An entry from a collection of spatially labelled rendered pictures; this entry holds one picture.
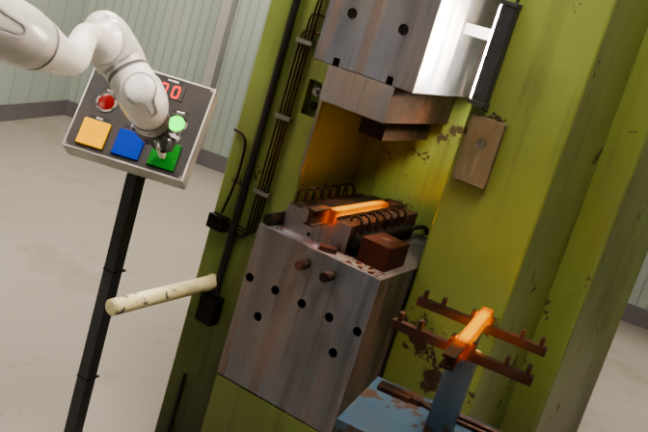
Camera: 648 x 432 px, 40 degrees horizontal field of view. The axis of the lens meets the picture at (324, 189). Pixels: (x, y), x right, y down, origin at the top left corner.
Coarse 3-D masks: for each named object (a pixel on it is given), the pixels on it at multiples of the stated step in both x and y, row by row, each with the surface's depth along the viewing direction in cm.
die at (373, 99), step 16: (336, 80) 229; (352, 80) 227; (368, 80) 225; (320, 96) 232; (336, 96) 230; (352, 96) 227; (368, 96) 225; (384, 96) 223; (400, 96) 226; (416, 96) 234; (432, 96) 243; (448, 96) 253; (368, 112) 225; (384, 112) 223; (400, 112) 229; (416, 112) 238; (432, 112) 247; (448, 112) 257
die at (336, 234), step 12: (288, 204) 239; (300, 204) 241; (312, 204) 241; (324, 204) 244; (336, 204) 248; (396, 204) 265; (288, 216) 239; (300, 216) 237; (336, 216) 232; (348, 216) 237; (372, 216) 246; (396, 216) 254; (408, 216) 260; (288, 228) 239; (300, 228) 237; (312, 228) 236; (324, 228) 234; (336, 228) 232; (348, 228) 230; (372, 228) 241; (384, 228) 248; (324, 240) 234; (336, 240) 232; (348, 240) 231; (348, 252) 234
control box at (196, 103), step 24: (96, 72) 245; (96, 96) 243; (168, 96) 244; (192, 96) 244; (216, 96) 248; (72, 120) 241; (96, 120) 241; (120, 120) 241; (192, 120) 242; (72, 144) 238; (192, 144) 240; (120, 168) 243; (144, 168) 238; (192, 168) 245
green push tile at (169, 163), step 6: (174, 150) 239; (180, 150) 239; (150, 156) 238; (156, 156) 238; (168, 156) 238; (174, 156) 238; (150, 162) 237; (156, 162) 237; (162, 162) 237; (168, 162) 238; (174, 162) 238; (162, 168) 237; (168, 168) 237; (174, 168) 237
